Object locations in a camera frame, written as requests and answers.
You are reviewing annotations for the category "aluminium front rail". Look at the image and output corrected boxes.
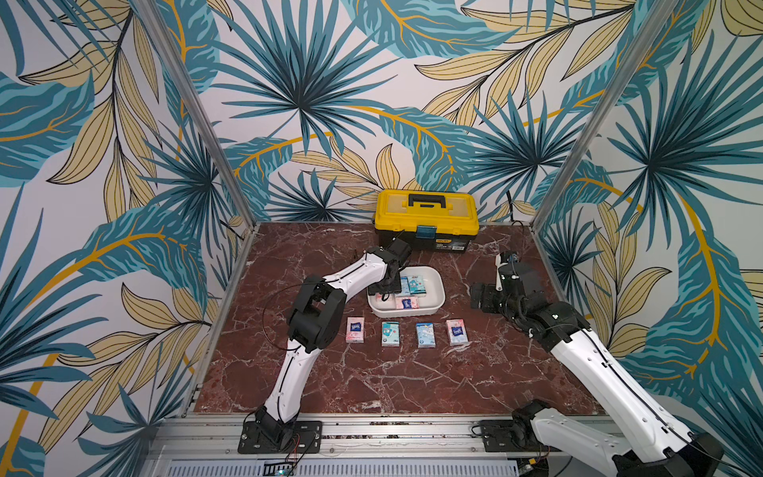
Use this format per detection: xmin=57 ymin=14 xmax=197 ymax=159
xmin=138 ymin=413 xmax=599 ymax=476

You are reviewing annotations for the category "teal cartoon tissue pack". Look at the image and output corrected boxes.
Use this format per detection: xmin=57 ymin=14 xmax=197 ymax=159
xmin=381 ymin=322 xmax=401 ymax=347

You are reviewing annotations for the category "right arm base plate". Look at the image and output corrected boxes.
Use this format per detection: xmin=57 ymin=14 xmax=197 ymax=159
xmin=471 ymin=419 xmax=556 ymax=454

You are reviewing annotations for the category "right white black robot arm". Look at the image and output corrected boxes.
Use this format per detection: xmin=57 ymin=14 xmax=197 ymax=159
xmin=470 ymin=252 xmax=724 ymax=476

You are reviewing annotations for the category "left aluminium corner post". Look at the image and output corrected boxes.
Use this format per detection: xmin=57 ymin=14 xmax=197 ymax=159
xmin=127 ymin=0 xmax=258 ymax=231

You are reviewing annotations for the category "yellow black toolbox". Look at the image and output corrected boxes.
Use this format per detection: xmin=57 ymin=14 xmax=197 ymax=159
xmin=374 ymin=190 xmax=480 ymax=254

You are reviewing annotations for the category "white plastic storage box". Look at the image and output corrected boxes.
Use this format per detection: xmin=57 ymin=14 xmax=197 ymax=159
xmin=367 ymin=266 xmax=446 ymax=319

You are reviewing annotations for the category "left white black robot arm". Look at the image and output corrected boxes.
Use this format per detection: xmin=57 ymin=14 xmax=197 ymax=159
xmin=254 ymin=238 xmax=411 ymax=449

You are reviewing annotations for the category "right aluminium corner post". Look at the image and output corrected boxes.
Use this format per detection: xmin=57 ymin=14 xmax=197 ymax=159
xmin=531 ymin=0 xmax=678 ymax=236

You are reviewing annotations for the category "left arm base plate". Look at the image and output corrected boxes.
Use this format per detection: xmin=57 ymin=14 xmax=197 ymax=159
xmin=238 ymin=421 xmax=323 ymax=456

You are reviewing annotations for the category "aluminium corner post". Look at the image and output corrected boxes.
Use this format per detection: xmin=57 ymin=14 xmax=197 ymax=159
xmin=531 ymin=0 xmax=678 ymax=236
xmin=127 ymin=0 xmax=258 ymax=231

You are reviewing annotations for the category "blue cartoon tissue pack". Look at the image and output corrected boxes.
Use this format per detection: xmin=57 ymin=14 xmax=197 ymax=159
xmin=415 ymin=323 xmax=436 ymax=349

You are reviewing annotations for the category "pink tempo tissue pack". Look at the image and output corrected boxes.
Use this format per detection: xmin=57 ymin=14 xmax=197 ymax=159
xmin=446 ymin=319 xmax=469 ymax=346
xmin=346 ymin=317 xmax=365 ymax=344

